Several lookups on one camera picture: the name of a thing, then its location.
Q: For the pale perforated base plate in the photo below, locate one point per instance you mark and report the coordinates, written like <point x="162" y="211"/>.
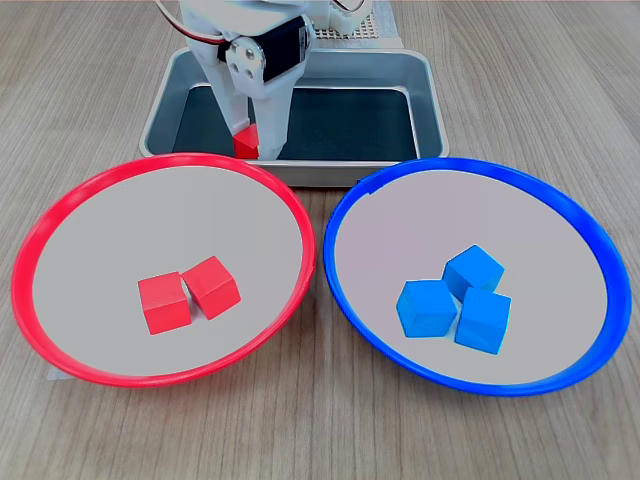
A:
<point x="372" y="27"/>

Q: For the red cube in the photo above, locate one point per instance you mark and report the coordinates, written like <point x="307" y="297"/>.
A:
<point x="212" y="287"/>
<point x="165" y="305"/>
<point x="246" y="142"/>

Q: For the blue-rimmed white plate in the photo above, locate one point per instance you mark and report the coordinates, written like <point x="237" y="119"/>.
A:
<point x="475" y="210"/>

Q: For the black tray mat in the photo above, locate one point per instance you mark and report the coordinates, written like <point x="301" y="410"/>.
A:
<point x="350" y="125"/>

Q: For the red-rimmed white plate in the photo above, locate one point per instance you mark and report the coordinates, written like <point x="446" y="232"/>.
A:
<point x="125" y="225"/>

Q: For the blue cube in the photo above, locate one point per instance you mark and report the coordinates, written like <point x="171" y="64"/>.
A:
<point x="482" y="322"/>
<point x="474" y="267"/>
<point x="427" y="310"/>

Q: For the clear tape strip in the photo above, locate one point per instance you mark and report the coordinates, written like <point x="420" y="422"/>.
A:
<point x="57" y="375"/>

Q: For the steel tray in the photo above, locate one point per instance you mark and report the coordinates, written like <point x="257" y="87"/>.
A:
<point x="425" y="100"/>

